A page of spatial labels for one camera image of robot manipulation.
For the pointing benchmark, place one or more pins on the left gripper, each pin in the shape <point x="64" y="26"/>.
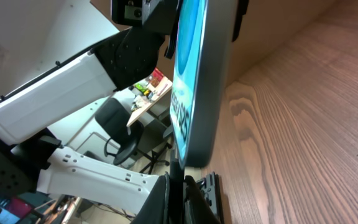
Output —
<point x="161" y="16"/>

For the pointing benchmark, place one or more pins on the cluttered background desk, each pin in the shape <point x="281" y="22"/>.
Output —
<point x="151" y="90"/>

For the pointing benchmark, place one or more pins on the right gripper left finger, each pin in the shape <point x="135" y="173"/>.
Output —
<point x="155" y="208"/>

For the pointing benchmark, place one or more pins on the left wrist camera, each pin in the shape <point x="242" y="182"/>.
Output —
<point x="127" y="12"/>

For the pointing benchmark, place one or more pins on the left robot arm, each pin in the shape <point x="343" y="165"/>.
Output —
<point x="37" y="119"/>

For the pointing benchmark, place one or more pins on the black office chair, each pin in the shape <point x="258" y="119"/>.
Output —
<point x="113" y="118"/>

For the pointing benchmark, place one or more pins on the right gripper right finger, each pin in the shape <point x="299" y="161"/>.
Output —
<point x="196" y="210"/>

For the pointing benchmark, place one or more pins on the Galaxy S25 smartphone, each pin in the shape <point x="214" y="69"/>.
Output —
<point x="204" y="39"/>

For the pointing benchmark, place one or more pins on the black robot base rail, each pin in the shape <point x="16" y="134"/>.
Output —
<point x="210" y="189"/>

